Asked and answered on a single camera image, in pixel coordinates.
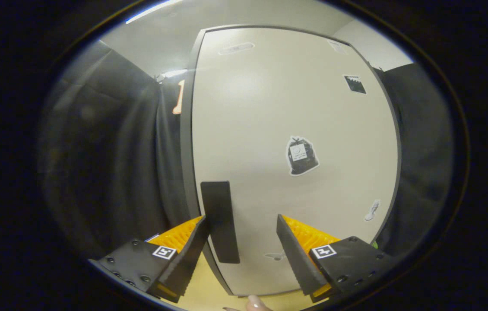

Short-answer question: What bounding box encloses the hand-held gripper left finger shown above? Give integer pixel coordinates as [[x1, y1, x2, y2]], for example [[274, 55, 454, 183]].
[[88, 215, 210, 304]]

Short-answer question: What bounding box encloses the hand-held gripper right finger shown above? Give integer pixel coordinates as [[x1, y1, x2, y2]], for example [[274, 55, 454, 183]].
[[276, 213, 396, 302]]

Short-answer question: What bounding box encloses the black door handle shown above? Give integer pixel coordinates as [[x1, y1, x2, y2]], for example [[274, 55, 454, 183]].
[[200, 181, 241, 264]]

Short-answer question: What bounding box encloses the grey shoe cabinet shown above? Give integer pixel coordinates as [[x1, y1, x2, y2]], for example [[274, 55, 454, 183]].
[[179, 24, 402, 298]]

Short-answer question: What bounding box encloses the cream shoe cabinet door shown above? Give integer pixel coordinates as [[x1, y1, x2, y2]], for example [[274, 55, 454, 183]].
[[191, 27, 400, 296]]

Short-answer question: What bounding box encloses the black backdrop cloth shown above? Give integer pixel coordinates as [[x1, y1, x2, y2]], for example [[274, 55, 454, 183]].
[[39, 39, 454, 260]]

